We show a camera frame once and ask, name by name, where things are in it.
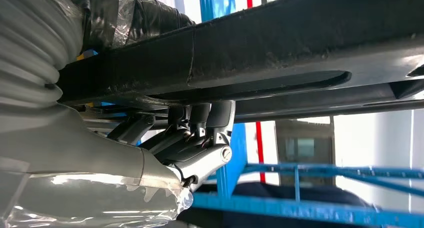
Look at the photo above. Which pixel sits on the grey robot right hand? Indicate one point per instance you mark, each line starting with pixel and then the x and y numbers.
pixel 82 150

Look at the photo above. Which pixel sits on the person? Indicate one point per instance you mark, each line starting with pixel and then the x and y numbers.
pixel 298 190

